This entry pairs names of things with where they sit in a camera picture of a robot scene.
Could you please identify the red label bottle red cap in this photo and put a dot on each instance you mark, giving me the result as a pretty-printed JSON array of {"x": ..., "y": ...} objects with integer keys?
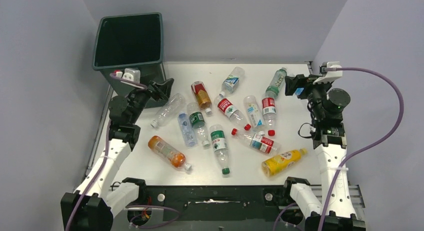
[{"x": 235, "y": 116}]

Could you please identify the green label green cap bottle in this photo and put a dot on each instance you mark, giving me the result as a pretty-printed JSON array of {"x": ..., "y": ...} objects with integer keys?
[{"x": 220, "y": 148}]

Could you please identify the red label upright-lying bottle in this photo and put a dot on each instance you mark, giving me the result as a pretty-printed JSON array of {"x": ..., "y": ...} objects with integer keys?
[{"x": 269, "y": 114}]

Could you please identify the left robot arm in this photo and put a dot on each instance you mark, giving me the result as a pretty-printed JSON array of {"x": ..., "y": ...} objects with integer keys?
[{"x": 92, "y": 206}]

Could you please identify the blue tinted water bottle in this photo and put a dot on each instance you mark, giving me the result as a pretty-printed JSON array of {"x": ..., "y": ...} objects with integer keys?
[{"x": 186, "y": 129}]

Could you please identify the dark green plastic bin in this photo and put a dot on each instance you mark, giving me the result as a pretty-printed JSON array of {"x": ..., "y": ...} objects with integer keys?
[{"x": 130, "y": 41}]

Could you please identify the red white label bottle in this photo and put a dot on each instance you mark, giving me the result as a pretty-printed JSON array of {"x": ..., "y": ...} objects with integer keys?
[{"x": 256, "y": 141}]

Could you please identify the orange juice bottle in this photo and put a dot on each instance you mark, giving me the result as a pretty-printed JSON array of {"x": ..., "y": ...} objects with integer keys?
[{"x": 173, "y": 156}]

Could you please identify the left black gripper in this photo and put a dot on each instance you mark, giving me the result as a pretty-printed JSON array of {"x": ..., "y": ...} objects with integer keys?
[{"x": 162, "y": 90}]

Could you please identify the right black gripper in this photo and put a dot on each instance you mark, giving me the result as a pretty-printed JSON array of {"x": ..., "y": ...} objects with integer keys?
[{"x": 300, "y": 81}]

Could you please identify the dark green label bottle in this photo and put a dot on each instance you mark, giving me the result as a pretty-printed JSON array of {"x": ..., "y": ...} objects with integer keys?
[{"x": 198, "y": 124}]

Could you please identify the red gold label bottle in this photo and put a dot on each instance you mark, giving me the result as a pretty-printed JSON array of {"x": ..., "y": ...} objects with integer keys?
[{"x": 202, "y": 97}]

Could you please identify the blue label clear bottle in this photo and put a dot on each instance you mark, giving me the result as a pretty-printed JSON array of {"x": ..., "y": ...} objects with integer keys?
[{"x": 301, "y": 84}]

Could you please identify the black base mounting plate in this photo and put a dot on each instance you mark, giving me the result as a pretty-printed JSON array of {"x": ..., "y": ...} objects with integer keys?
[{"x": 218, "y": 203}]

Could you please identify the clear unlabelled plastic bottle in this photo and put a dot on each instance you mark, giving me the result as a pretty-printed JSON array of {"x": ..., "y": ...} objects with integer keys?
[{"x": 169, "y": 111}]

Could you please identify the green tinted bottle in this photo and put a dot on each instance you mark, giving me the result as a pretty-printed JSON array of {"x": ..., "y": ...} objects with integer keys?
[{"x": 276, "y": 83}]

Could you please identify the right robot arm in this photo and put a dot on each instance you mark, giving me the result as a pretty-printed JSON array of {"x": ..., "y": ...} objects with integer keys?
[{"x": 335, "y": 211}]

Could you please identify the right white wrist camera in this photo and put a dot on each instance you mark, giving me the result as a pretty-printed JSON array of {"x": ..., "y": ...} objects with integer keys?
[{"x": 329, "y": 73}]

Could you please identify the yellow juice bottle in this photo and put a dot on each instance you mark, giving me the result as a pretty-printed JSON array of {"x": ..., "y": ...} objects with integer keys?
[{"x": 282, "y": 161}]

